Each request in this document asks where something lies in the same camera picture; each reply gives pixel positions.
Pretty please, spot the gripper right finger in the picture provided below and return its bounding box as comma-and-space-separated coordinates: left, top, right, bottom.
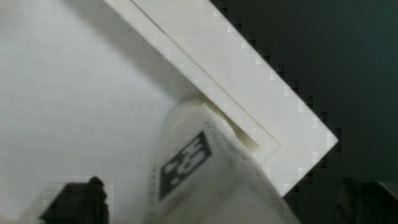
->
332, 178, 398, 224

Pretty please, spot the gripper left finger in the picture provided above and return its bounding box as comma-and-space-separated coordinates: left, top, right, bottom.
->
39, 177, 110, 224

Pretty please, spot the white square table top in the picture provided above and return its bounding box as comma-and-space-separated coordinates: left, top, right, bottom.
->
0, 0, 199, 224

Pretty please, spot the white leg with tag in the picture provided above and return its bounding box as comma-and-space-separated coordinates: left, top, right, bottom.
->
144, 100, 300, 224

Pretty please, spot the white U-shaped fence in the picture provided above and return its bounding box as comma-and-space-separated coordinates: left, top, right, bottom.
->
130, 0, 341, 197

